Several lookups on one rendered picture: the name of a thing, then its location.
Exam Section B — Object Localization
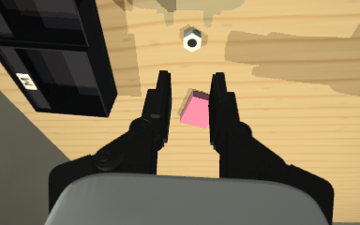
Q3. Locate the grey hex nut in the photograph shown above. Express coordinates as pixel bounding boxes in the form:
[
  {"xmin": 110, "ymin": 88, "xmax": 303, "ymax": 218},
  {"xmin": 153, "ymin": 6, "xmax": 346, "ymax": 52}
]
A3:
[{"xmin": 184, "ymin": 29, "xmax": 202, "ymax": 52}]

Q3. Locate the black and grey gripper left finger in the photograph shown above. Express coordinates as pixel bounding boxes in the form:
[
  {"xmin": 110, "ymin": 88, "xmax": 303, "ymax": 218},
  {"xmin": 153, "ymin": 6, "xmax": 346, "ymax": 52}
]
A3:
[{"xmin": 49, "ymin": 70, "xmax": 172, "ymax": 214}]

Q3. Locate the black bin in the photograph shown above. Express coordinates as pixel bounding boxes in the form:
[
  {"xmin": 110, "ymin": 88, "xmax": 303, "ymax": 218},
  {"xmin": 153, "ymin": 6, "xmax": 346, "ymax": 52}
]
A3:
[{"xmin": 0, "ymin": 0, "xmax": 118, "ymax": 118}]

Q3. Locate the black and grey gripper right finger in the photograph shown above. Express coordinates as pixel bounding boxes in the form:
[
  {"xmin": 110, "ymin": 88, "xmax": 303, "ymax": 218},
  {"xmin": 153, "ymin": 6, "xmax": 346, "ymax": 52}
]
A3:
[{"xmin": 208, "ymin": 72, "xmax": 335, "ymax": 225}]

